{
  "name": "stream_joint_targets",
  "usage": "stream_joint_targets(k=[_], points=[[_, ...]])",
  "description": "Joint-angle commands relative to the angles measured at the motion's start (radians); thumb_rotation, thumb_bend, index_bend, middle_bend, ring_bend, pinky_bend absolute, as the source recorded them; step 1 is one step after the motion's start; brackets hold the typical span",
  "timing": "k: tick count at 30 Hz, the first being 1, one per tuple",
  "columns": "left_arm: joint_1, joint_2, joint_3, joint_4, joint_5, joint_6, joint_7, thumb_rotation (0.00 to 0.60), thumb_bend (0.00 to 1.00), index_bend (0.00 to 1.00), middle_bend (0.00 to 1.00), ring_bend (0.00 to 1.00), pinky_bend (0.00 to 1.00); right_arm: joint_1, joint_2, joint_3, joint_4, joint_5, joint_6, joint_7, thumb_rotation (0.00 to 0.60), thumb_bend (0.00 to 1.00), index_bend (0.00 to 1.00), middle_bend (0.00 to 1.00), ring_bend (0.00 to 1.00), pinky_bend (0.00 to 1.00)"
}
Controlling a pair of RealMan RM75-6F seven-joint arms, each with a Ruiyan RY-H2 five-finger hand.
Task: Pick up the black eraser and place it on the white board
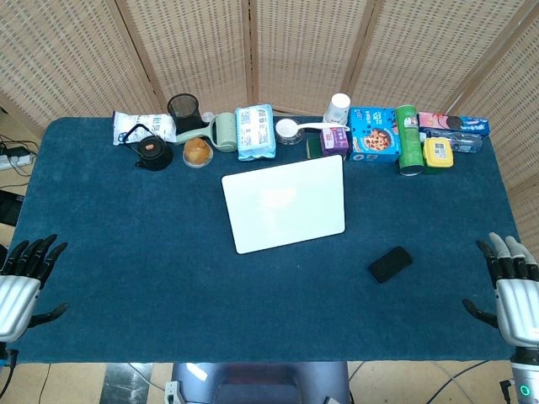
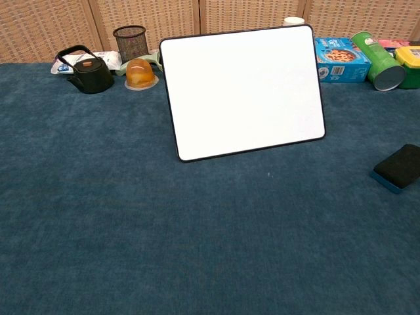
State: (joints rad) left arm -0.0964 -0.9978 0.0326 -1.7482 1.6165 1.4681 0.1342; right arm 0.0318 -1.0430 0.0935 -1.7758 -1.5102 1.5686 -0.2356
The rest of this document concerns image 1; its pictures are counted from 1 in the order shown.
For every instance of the blue grey robot torso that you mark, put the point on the blue grey robot torso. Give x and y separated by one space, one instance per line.
261 383

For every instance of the white power strip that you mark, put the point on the white power strip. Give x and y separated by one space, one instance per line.
14 160

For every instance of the dark green small box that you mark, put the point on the dark green small box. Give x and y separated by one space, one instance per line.
313 148

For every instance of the black teapot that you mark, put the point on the black teapot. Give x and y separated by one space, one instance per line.
153 153

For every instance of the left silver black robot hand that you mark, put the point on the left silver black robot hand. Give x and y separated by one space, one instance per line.
17 290

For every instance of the green chips can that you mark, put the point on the green chips can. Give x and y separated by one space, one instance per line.
409 139

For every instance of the pale green lint roller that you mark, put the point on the pale green lint roller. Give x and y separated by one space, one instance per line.
225 132

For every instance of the blue carpet table mat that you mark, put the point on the blue carpet table mat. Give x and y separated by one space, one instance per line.
168 273

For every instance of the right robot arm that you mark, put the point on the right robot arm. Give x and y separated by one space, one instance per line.
525 379

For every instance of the black mesh pen holder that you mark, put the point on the black mesh pen holder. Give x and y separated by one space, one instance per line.
185 111

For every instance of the white plastic spoon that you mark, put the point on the white plastic spoon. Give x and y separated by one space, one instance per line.
290 126

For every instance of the black device on floor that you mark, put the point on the black device on floor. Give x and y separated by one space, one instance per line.
9 207

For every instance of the clear round container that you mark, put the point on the clear round container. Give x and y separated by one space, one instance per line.
290 139

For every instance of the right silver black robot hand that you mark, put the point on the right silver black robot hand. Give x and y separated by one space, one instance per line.
520 303

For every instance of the white plastic bottle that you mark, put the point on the white plastic bottle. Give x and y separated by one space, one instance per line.
338 108

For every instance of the woven bamboo folding screen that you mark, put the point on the woven bamboo folding screen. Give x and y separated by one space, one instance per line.
295 50

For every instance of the light blue tissue pack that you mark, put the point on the light blue tissue pack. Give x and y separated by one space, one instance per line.
254 132

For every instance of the white rectangular board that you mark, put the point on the white rectangular board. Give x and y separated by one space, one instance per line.
286 206

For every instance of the purple small box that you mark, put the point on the purple small box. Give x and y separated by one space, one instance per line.
335 143

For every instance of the orange jelly cup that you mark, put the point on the orange jelly cup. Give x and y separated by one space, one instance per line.
197 153

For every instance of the pink blue cookie box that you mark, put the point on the pink blue cookie box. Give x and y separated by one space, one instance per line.
455 122

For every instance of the white blue snack bag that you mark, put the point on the white blue snack bag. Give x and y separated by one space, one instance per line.
126 126

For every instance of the yellow lidded green box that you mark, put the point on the yellow lidded green box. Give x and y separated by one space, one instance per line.
438 153

